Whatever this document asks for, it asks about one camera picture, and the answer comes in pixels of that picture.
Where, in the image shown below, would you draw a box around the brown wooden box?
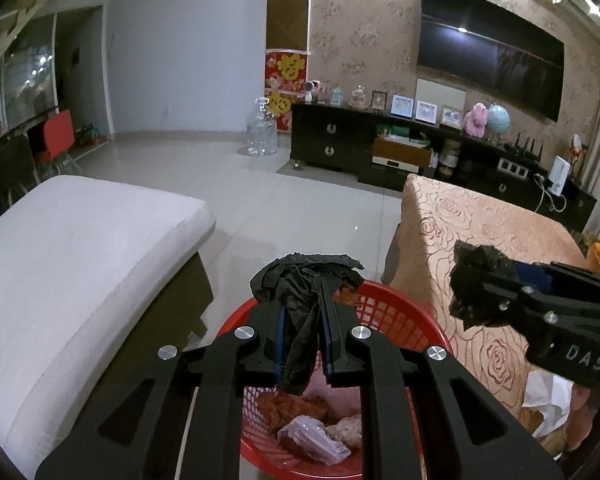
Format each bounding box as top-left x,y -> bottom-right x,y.
372,136 -> 431,171

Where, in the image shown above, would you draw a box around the white blank board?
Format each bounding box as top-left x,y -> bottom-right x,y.
416,78 -> 467,111

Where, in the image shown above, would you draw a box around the clear large water bottle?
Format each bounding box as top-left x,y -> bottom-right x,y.
245,98 -> 277,157

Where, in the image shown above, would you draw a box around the beige storage jars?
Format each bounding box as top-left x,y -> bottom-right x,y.
440,140 -> 462,171

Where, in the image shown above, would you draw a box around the white charging cable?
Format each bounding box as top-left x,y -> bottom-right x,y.
532,172 -> 568,213

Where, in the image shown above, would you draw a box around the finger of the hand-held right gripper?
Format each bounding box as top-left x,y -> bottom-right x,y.
512,259 -> 600,296
480,267 -> 562,329

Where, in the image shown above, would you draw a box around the light blue globe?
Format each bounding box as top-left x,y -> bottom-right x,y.
486,104 -> 512,142

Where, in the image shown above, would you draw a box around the dark grey cloth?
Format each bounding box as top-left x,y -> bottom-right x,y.
250,252 -> 366,395

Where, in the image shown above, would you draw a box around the crumpled beige tissue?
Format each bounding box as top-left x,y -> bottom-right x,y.
325,412 -> 363,448

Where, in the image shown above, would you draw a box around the black television cabinet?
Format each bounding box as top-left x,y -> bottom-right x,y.
290,102 -> 598,233

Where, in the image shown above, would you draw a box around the pink plush toy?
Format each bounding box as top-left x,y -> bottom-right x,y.
462,102 -> 490,137

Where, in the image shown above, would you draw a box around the green boxes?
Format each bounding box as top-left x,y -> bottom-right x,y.
377,125 -> 428,146

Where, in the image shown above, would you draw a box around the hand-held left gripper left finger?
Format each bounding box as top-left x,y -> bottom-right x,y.
35,300 -> 288,480

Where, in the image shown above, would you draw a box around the red plastic mesh basket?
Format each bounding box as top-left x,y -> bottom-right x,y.
214,280 -> 456,480

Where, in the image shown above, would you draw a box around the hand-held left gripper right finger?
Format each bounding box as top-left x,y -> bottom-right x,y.
319,280 -> 567,480

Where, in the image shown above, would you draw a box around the brown paper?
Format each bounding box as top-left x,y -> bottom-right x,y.
257,392 -> 331,433

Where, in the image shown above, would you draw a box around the black wall television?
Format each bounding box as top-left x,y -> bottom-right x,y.
416,0 -> 566,122

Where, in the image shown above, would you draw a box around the black wifi router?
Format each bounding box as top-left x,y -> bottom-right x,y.
504,132 -> 543,158

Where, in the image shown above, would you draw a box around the white crumpled paper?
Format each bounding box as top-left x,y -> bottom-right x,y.
522,372 -> 576,411

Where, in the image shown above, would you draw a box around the dark brown chair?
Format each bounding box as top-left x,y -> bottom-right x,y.
0,135 -> 41,208

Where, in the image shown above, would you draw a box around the white cushioned sofa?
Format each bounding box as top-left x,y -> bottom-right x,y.
0,175 -> 217,466

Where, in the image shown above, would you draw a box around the white upright device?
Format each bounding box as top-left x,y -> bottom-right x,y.
550,156 -> 571,196

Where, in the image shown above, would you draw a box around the rose patterned tablecloth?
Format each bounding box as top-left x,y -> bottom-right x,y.
380,174 -> 596,456

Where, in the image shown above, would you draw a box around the white socket strip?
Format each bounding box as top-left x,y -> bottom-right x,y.
497,157 -> 530,177

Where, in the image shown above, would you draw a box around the red festive wall poster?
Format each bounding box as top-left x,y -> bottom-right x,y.
265,49 -> 308,133

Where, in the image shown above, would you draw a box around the red white figurine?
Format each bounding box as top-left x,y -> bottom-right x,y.
567,132 -> 586,166

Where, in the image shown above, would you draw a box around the red chair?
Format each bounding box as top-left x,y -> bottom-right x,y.
36,109 -> 81,171

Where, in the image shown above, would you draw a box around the clear crumpled plastic bag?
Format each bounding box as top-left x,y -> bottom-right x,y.
277,415 -> 352,466

